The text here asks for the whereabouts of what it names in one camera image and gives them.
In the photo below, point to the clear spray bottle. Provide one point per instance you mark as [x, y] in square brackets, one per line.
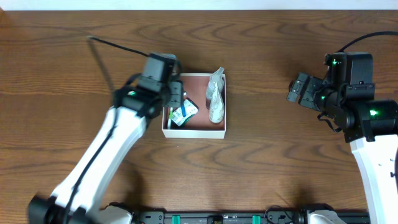
[215, 80]

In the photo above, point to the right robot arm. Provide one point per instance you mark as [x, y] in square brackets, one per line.
[347, 104]

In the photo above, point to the white leaf-print shampoo tube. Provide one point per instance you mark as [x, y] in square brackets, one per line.
[216, 110]

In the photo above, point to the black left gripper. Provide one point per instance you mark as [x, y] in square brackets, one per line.
[176, 94]

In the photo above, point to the white box with pink inside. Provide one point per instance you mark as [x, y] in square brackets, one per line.
[199, 126]

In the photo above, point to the blue disposable razor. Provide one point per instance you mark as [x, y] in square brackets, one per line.
[183, 105]

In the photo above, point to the green white soap packet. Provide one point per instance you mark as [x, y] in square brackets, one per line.
[191, 110]

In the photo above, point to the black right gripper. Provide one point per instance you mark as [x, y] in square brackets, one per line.
[303, 90]

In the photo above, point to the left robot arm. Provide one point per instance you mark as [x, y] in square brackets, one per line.
[78, 198]

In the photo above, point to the green white toothbrush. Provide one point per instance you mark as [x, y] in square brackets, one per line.
[169, 121]

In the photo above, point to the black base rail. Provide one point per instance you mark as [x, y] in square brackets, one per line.
[217, 217]

